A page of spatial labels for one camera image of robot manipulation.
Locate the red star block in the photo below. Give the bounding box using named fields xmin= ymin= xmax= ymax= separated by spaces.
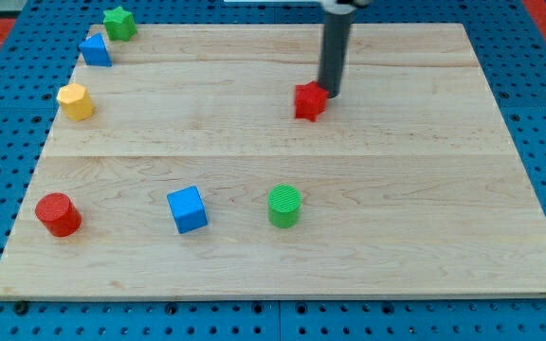
xmin=294 ymin=81 xmax=329 ymax=122

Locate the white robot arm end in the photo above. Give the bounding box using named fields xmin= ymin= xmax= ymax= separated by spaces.
xmin=319 ymin=0 xmax=373 ymax=15

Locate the yellow hexagon block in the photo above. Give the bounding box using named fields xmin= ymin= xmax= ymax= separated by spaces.
xmin=57 ymin=82 xmax=95 ymax=121

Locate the green star block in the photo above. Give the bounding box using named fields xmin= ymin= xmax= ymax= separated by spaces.
xmin=103 ymin=6 xmax=137 ymax=42

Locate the green cylinder block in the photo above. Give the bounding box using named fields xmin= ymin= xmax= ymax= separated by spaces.
xmin=267 ymin=184 xmax=301 ymax=228

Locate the wooden board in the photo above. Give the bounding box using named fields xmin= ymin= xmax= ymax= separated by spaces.
xmin=0 ymin=24 xmax=546 ymax=302

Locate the blue cube block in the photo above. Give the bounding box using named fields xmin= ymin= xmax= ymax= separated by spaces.
xmin=167 ymin=186 xmax=209 ymax=234

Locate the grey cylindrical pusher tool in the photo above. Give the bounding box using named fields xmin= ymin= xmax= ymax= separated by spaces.
xmin=317 ymin=12 xmax=354 ymax=99

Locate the blue triangle block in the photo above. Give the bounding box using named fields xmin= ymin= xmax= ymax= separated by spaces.
xmin=79 ymin=33 xmax=113 ymax=67

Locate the red cylinder block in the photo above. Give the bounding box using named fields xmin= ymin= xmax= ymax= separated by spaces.
xmin=35 ymin=192 xmax=82 ymax=238

